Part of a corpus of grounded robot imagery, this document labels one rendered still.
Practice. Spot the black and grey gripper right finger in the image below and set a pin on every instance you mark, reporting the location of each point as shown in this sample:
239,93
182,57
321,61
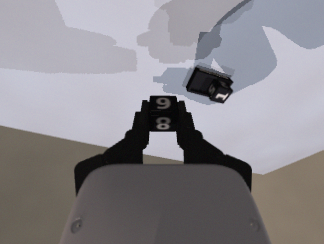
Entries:
196,149

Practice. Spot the black number cube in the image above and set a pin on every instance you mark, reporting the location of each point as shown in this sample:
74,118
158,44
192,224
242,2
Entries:
163,113
219,91

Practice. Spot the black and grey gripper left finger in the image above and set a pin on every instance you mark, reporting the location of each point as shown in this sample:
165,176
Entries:
125,151

